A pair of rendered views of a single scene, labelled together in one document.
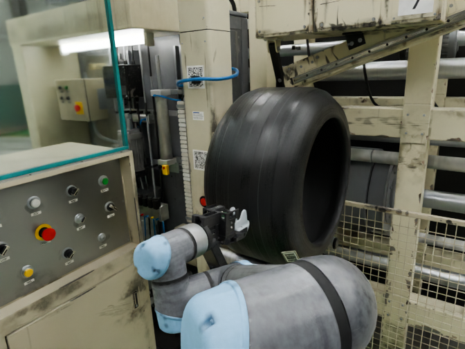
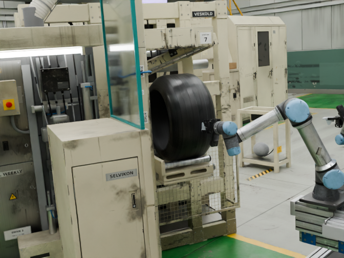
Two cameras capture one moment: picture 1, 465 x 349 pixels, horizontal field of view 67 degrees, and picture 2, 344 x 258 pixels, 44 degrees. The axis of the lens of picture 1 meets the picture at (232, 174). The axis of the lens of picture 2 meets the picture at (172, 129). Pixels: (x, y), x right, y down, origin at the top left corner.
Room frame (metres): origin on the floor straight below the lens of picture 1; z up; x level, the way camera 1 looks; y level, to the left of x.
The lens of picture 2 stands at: (-0.35, 2.27, 1.61)
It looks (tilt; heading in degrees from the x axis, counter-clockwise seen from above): 10 degrees down; 302
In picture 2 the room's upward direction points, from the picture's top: 4 degrees counter-clockwise
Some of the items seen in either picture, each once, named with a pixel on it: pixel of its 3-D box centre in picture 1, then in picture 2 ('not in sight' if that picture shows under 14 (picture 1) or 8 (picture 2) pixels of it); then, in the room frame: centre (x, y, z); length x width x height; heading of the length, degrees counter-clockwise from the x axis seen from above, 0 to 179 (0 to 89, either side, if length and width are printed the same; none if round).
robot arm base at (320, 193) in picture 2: not in sight; (325, 188); (0.19, -0.22, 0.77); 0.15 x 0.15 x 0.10
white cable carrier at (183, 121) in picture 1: (190, 163); not in sight; (1.31, 0.16, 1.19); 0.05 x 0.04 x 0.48; 145
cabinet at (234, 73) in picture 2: not in sight; (214, 104); (3.15, -4.80, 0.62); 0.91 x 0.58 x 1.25; 77
